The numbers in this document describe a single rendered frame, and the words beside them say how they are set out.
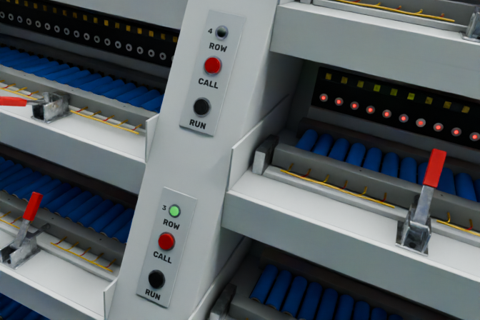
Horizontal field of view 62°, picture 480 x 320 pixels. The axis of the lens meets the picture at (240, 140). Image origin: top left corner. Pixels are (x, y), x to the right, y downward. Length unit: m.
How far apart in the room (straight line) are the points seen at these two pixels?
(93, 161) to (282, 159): 0.22
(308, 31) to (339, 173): 0.15
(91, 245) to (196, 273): 0.19
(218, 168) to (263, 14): 0.16
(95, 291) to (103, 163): 0.16
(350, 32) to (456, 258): 0.22
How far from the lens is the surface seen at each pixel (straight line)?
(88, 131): 0.51
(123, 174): 0.47
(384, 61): 0.40
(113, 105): 0.52
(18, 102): 0.51
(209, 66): 0.41
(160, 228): 0.44
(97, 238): 0.58
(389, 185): 0.44
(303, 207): 0.41
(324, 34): 0.40
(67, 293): 0.55
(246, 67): 0.40
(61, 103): 0.55
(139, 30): 0.64
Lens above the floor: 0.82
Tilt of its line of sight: 6 degrees down
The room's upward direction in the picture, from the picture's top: 15 degrees clockwise
